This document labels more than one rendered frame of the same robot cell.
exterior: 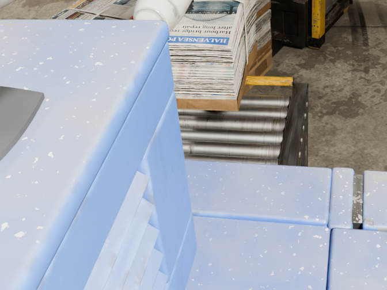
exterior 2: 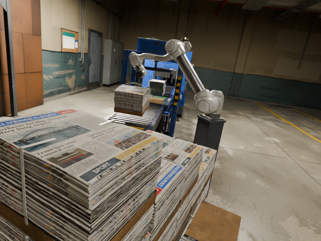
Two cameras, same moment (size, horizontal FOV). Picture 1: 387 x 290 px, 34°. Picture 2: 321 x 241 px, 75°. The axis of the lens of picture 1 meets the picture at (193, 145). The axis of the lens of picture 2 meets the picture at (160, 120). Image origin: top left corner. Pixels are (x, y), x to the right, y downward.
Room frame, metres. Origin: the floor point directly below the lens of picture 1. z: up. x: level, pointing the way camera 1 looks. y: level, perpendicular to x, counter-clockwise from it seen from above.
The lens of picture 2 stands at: (3.80, -0.19, 1.50)
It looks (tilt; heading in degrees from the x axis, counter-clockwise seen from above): 17 degrees down; 168
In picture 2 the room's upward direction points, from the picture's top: 8 degrees clockwise
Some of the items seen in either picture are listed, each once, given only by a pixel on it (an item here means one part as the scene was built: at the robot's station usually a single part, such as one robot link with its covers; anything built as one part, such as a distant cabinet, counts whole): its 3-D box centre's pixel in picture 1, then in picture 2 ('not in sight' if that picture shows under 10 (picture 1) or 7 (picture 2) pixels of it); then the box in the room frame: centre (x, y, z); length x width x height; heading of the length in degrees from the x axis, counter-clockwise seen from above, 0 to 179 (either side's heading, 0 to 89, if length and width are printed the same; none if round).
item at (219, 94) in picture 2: not in sight; (214, 101); (1.95, 0.71, 1.17); 0.18 x 0.16 x 0.22; 138
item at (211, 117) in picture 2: not in sight; (210, 114); (1.92, 0.71, 1.03); 0.22 x 0.18 x 0.06; 19
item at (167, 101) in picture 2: not in sight; (151, 101); (0.23, 0.36, 0.75); 0.70 x 0.65 x 0.10; 163
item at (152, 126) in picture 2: not in sight; (157, 119); (1.28, 0.30, 0.74); 1.34 x 0.05 x 0.12; 163
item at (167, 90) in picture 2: not in sight; (159, 92); (-0.85, 0.69, 0.75); 1.53 x 0.64 x 0.10; 163
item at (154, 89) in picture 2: not in sight; (157, 87); (-0.32, 0.52, 0.93); 0.38 x 0.30 x 0.26; 163
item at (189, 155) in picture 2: not in sight; (161, 163); (2.80, 0.06, 0.95); 0.38 x 0.29 x 0.23; 53
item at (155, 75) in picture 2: not in sight; (169, 75); (-2.35, 1.19, 1.04); 1.51 x 1.30 x 2.07; 163
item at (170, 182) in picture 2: not in sight; (131, 188); (3.03, -0.11, 0.95); 0.38 x 0.29 x 0.23; 53
